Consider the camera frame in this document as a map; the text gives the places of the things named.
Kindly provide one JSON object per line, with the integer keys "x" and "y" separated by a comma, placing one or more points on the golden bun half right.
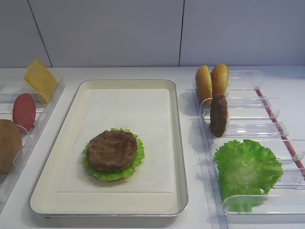
{"x": 219, "y": 77}

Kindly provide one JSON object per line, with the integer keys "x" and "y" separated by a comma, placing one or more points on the white paper tray liner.
{"x": 146, "y": 113}

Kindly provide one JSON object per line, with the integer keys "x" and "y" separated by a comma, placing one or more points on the yellow cheese slice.
{"x": 41, "y": 96}
{"x": 40, "y": 78}

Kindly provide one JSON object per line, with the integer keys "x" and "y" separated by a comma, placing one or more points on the yellow cheese slice front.
{"x": 40, "y": 78}

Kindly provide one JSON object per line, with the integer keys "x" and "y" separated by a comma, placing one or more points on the clear ingredient rack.
{"x": 251, "y": 115}
{"x": 8, "y": 95}

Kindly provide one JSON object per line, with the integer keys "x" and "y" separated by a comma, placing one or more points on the clear right ingredient rack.
{"x": 251, "y": 115}

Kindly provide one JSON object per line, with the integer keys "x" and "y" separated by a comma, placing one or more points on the clear left ingredient rack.
{"x": 8, "y": 95}

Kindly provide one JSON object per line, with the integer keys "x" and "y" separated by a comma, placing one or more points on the cream metal serving tray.
{"x": 47, "y": 200}

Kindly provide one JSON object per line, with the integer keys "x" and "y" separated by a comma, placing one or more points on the yellow cheese slice back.
{"x": 41, "y": 96}

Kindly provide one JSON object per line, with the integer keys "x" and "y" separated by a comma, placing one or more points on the golden bun half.
{"x": 203, "y": 84}
{"x": 219, "y": 77}

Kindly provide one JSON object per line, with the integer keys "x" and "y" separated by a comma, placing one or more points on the golden bun half left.
{"x": 203, "y": 84}

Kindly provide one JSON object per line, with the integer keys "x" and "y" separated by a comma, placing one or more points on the red tomato slice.
{"x": 24, "y": 112}

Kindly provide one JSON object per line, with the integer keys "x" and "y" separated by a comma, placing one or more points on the brown bun in left rack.
{"x": 10, "y": 144}

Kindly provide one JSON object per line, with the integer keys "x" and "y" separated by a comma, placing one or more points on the brown meat patty in rack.
{"x": 218, "y": 115}

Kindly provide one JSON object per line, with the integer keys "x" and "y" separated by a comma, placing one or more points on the green lettuce leaf in rack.
{"x": 246, "y": 173}

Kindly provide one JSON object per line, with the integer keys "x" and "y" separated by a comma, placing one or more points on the brown meat patty on tray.
{"x": 112, "y": 151}

